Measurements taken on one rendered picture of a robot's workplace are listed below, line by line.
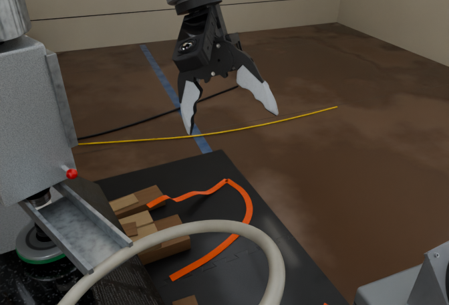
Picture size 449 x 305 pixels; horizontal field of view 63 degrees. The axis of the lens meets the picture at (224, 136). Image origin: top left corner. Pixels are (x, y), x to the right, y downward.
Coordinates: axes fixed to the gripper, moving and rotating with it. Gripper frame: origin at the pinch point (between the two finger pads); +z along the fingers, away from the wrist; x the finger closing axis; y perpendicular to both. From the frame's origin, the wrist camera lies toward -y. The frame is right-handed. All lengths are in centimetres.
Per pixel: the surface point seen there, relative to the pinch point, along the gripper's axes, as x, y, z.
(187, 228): 25.8, 21.4, 28.8
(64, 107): 55, 31, -8
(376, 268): -16, 144, 141
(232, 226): 12.9, 19.2, 28.6
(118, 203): 141, 144, 73
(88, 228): 55, 21, 25
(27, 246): 89, 29, 32
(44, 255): 82, 28, 35
